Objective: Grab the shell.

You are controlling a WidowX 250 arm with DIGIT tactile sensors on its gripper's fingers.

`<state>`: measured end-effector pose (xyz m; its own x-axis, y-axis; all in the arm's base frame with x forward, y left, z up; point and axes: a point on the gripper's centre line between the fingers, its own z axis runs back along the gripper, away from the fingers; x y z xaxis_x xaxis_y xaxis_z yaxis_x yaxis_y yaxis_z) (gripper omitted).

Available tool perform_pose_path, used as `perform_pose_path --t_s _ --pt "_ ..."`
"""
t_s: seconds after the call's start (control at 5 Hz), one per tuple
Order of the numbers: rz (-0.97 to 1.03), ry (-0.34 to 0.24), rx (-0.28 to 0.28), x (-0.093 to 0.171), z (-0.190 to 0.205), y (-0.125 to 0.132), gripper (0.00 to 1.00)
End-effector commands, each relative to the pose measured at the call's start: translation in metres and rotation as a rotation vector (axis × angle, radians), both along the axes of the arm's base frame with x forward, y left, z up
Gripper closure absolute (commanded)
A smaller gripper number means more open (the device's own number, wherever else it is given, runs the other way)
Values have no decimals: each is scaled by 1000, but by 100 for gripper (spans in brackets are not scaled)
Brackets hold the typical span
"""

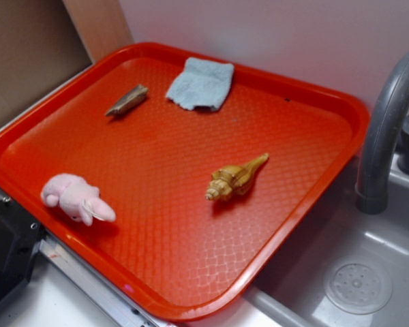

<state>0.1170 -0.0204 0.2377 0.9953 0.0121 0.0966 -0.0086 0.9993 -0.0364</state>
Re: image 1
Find aluminium rail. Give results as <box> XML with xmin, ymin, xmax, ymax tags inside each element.
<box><xmin>40</xmin><ymin>236</ymin><xmax>159</xmax><ymax>326</ymax></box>

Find grey curved faucet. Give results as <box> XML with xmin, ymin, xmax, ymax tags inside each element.
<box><xmin>355</xmin><ymin>52</ymin><xmax>409</xmax><ymax>215</ymax></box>

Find grey plastic sink basin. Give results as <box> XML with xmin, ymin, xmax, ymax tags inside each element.
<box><xmin>245</xmin><ymin>161</ymin><xmax>409</xmax><ymax>326</ymax></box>

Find tan spiral conch shell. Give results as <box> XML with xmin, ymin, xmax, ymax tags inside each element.
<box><xmin>205</xmin><ymin>153</ymin><xmax>269</xmax><ymax>202</ymax></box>

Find brown wood piece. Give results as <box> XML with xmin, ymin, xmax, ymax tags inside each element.
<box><xmin>105</xmin><ymin>84</ymin><xmax>149</xmax><ymax>116</ymax></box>

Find red plastic tray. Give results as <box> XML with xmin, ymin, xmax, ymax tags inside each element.
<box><xmin>0</xmin><ymin>43</ymin><xmax>369</xmax><ymax>322</ymax></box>

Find light blue folded cloth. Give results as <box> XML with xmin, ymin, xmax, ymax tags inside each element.
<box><xmin>166</xmin><ymin>57</ymin><xmax>234</xmax><ymax>112</ymax></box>

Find pink plush toy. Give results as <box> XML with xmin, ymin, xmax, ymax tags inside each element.
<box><xmin>40</xmin><ymin>174</ymin><xmax>116</xmax><ymax>226</ymax></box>

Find brown cardboard panel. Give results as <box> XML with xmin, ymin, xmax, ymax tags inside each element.
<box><xmin>0</xmin><ymin>1</ymin><xmax>134</xmax><ymax>128</ymax></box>

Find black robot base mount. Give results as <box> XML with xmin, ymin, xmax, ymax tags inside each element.
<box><xmin>0</xmin><ymin>196</ymin><xmax>44</xmax><ymax>308</ymax></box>

